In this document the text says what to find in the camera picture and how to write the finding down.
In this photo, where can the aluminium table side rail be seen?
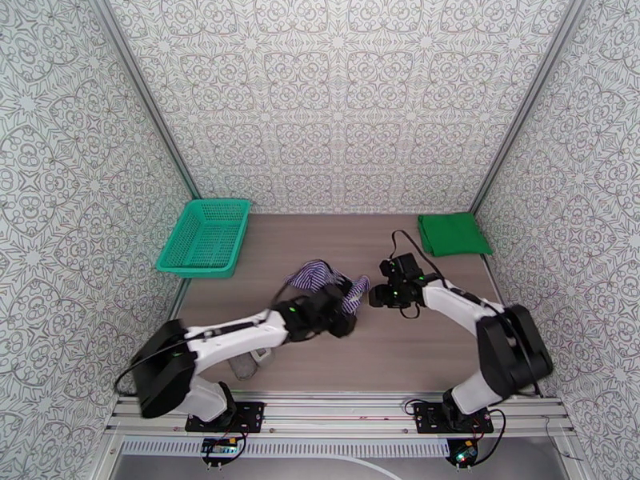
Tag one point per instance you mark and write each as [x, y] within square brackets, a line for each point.
[492, 274]
[179, 299]

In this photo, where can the grey white small device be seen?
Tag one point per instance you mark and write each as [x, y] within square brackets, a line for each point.
[264, 354]

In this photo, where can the aluminium corner post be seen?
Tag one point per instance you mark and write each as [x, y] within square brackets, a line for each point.
[146, 93]
[532, 93]

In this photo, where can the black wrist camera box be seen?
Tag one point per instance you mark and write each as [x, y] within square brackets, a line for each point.
[399, 266]
[345, 326]

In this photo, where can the right round circuit board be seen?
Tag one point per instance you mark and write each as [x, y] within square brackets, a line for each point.
[462, 452]

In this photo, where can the purple white striped tank top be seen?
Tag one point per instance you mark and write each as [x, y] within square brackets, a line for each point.
[312, 276]

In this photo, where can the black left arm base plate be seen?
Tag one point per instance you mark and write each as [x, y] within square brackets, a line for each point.
[250, 416]

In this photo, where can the aluminium front rail frame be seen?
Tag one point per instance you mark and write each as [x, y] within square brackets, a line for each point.
[340, 413]

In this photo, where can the left green circuit board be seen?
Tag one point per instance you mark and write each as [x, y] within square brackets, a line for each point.
[218, 447]

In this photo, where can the grey felt pouch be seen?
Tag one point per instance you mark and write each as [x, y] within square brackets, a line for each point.
[244, 368]

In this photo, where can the green plastic mesh basket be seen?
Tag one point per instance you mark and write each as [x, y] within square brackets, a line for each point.
[200, 233]

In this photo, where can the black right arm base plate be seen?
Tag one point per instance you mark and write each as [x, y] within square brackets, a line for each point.
[430, 418]

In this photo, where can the green t-shirt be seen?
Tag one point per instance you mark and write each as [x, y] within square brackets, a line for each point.
[455, 236]

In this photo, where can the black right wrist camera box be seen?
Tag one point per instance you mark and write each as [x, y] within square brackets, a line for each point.
[399, 266]

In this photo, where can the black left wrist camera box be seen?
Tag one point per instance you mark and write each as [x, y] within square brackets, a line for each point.
[345, 326]

